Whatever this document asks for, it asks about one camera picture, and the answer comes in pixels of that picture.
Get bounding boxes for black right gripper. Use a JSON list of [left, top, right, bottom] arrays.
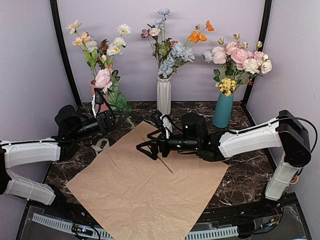
[[136, 127, 200, 160]]

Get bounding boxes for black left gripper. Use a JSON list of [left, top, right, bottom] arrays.
[[70, 110, 129, 142]]

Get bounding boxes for pink rose flower stem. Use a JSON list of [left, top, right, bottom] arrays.
[[94, 67, 175, 175]]

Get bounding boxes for beige ribbon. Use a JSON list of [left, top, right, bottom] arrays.
[[91, 138, 110, 155]]

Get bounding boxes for beige kraft wrapping paper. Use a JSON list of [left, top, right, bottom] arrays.
[[66, 122, 228, 240]]

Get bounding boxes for white poppy flower stem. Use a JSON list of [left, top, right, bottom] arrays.
[[105, 23, 132, 69]]

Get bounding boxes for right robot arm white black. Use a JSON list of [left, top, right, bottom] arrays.
[[136, 110, 315, 217]]

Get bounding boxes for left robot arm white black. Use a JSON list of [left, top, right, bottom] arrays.
[[0, 105, 131, 218]]

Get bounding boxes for pink ceramic vase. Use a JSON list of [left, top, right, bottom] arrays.
[[90, 80, 110, 104]]

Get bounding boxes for white ribbed vase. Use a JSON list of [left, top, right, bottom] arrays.
[[156, 77, 172, 115]]

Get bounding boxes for teal vase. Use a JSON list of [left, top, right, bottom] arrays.
[[212, 93, 234, 129]]

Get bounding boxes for blue and orange flower arrangement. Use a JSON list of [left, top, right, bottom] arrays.
[[140, 8, 215, 80]]

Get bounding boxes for pink peony flower arrangement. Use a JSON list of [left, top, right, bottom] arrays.
[[210, 34, 273, 97]]

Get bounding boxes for white mug yellow inside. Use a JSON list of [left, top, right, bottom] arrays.
[[290, 175, 299, 185]]

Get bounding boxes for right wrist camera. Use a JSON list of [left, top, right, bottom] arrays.
[[151, 110, 173, 139]]

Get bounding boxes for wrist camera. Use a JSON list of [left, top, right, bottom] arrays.
[[151, 110, 173, 139], [91, 88, 104, 117]]

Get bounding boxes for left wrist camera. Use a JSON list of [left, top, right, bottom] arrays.
[[91, 88, 104, 117]]

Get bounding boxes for white slotted cable duct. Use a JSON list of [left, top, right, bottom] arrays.
[[31, 213, 239, 240]]

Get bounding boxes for black left corner post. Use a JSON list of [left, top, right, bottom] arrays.
[[49, 0, 82, 107]]

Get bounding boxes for black corner post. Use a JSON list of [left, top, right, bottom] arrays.
[[49, 0, 82, 107], [242, 0, 273, 106]]

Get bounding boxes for black front table rail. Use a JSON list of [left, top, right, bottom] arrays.
[[24, 193, 300, 226]]

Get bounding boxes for black right corner post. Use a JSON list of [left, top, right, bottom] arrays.
[[242, 0, 273, 106]]

